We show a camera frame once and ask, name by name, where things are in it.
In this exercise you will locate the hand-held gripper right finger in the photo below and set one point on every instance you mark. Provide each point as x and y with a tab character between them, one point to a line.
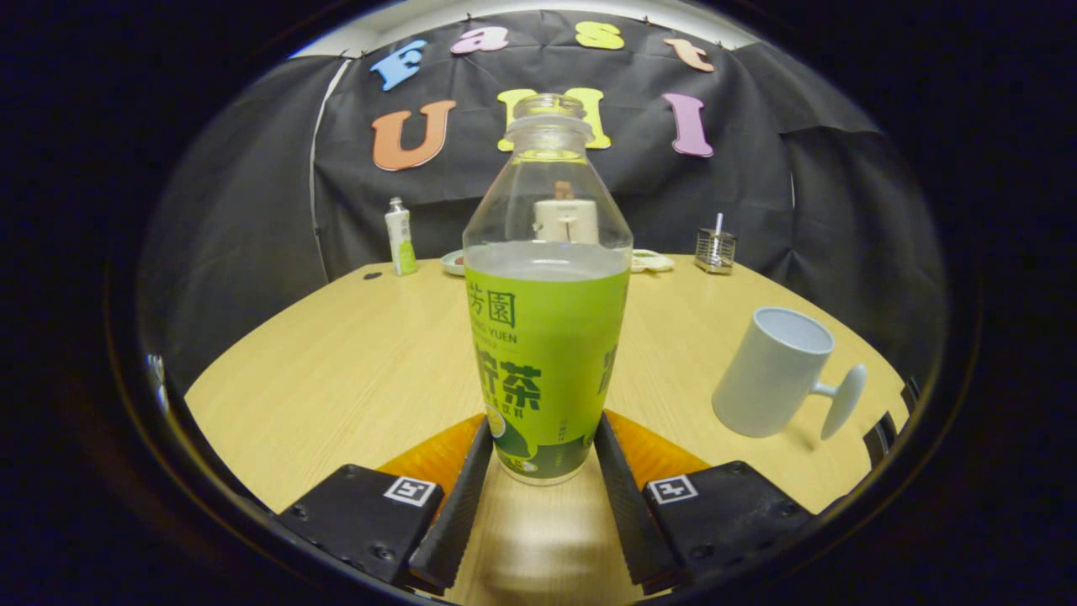
627	522

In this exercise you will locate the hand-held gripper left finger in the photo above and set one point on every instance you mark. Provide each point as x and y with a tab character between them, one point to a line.
458	522

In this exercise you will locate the green label juice bottle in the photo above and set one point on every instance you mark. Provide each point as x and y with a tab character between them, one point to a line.
547	353

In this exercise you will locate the white cup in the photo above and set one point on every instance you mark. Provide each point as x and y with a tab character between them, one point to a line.
766	379

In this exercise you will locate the small white green bottle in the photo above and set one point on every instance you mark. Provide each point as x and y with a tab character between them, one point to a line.
400	240

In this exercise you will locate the wooden table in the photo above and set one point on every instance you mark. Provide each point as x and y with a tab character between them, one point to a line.
353	379

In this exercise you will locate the pale green plate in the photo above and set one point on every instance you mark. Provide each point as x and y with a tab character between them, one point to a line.
453	264

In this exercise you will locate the white divided tray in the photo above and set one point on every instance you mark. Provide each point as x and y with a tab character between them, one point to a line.
655	262

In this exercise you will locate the black block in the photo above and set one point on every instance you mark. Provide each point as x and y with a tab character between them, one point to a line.
880	433

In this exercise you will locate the white toaster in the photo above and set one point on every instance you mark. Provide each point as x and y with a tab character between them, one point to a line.
565	223

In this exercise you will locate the brown bread slice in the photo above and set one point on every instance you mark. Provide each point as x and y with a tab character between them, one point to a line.
564	190

